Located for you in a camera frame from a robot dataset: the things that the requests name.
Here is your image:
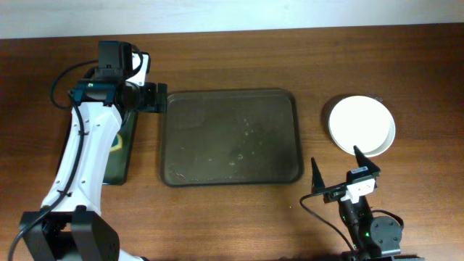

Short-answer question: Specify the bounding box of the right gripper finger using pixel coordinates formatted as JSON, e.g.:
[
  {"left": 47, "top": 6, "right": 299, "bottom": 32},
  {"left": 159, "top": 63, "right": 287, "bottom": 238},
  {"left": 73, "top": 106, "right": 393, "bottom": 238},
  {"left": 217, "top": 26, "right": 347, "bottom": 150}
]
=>
[
  {"left": 311, "top": 157, "right": 326, "bottom": 193},
  {"left": 353, "top": 146, "right": 381, "bottom": 178}
]

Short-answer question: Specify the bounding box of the white plate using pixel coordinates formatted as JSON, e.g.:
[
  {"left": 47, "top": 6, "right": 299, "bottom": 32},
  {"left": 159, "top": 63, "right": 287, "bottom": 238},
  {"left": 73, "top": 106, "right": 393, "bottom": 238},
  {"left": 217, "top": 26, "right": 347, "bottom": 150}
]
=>
[{"left": 327, "top": 96, "right": 396, "bottom": 157}]

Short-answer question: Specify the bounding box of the green and yellow sponge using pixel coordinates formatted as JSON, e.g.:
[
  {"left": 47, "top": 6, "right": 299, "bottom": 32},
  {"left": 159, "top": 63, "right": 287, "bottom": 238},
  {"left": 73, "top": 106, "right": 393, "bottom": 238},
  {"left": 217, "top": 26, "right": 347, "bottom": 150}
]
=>
[{"left": 110, "top": 133, "right": 123, "bottom": 152}]

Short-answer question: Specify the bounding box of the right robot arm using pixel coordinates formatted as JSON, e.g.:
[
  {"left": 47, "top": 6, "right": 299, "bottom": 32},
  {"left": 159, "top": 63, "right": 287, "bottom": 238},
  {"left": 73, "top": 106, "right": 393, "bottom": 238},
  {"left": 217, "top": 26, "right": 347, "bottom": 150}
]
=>
[{"left": 299, "top": 146, "right": 404, "bottom": 260}]

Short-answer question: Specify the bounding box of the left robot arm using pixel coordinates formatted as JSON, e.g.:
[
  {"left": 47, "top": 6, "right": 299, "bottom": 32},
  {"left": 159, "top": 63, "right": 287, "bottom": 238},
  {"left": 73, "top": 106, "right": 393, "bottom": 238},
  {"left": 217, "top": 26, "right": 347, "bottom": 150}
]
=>
[{"left": 10, "top": 47, "right": 167, "bottom": 260}]

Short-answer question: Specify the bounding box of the brown serving tray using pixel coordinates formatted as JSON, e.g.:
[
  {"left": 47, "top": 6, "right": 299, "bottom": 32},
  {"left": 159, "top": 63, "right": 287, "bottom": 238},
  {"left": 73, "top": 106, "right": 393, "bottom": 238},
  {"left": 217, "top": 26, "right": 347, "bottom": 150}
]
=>
[{"left": 159, "top": 88, "right": 305, "bottom": 187}]

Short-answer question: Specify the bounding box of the black rectangular water tray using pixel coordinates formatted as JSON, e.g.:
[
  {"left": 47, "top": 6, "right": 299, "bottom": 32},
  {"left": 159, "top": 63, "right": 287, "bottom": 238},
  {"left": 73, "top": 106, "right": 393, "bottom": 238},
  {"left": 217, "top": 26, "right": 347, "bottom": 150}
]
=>
[{"left": 57, "top": 103, "right": 137, "bottom": 186}]

